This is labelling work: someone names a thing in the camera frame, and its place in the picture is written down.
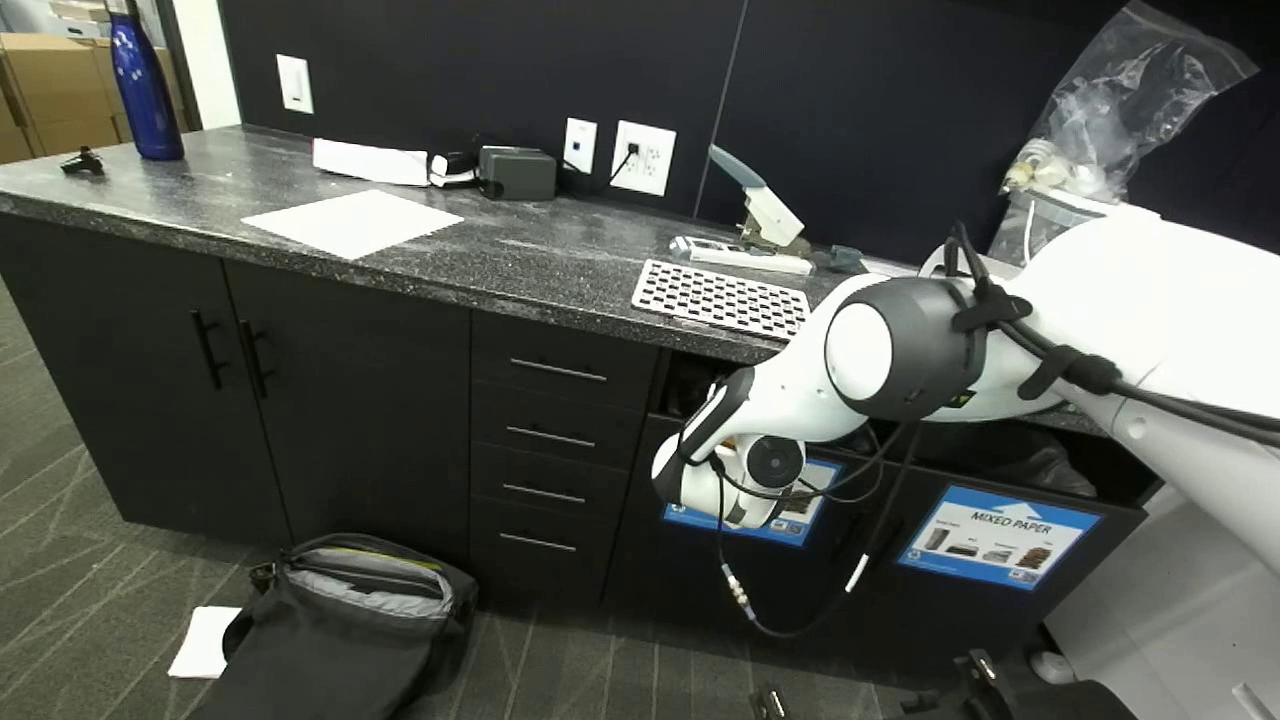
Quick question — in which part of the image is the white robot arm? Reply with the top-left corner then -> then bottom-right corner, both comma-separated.
651,211 -> 1280,566

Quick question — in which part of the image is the dark counter cabinet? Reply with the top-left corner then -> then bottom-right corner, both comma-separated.
0,136 -> 1149,669

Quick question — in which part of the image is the small black object on counter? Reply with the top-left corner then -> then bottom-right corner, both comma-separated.
59,146 -> 108,181

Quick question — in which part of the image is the left mixed paper sign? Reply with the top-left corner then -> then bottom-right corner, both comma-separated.
659,458 -> 838,547

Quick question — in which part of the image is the mixed paper sign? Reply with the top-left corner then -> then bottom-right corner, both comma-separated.
659,458 -> 838,547
900,485 -> 1098,590

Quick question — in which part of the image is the black power adapter box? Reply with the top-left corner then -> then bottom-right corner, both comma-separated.
479,142 -> 555,199

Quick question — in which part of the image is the flat white paper sheet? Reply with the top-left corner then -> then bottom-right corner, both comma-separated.
246,186 -> 454,258

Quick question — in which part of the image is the black grey backpack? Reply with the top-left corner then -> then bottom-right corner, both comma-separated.
193,533 -> 479,720

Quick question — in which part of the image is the right mixed paper sign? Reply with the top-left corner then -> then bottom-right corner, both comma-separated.
900,485 -> 1098,590

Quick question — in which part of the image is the white paper on floor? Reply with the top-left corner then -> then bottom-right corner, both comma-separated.
168,603 -> 234,678

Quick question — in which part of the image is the blue water bottle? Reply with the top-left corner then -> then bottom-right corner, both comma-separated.
108,0 -> 183,161

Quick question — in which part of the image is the white wall outlet plate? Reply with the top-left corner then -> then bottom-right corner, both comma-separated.
606,120 -> 677,195

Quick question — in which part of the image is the small white wall plate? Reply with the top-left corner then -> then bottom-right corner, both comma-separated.
564,115 -> 597,174

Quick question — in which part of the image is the white light switch plate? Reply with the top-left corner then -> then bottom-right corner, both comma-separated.
275,52 -> 315,115

